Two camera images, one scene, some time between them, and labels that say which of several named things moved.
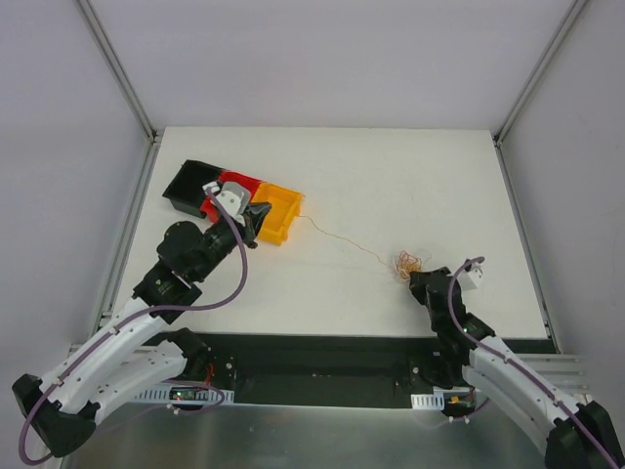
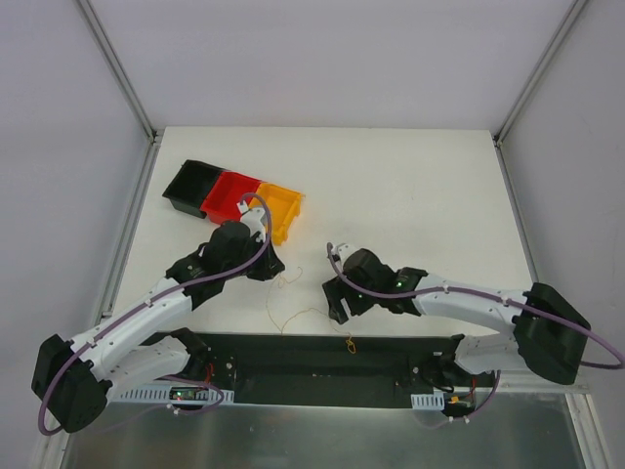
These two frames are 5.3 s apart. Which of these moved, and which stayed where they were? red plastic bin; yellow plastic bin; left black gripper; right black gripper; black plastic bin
Moved: left black gripper; right black gripper
Stayed: red plastic bin; black plastic bin; yellow plastic bin
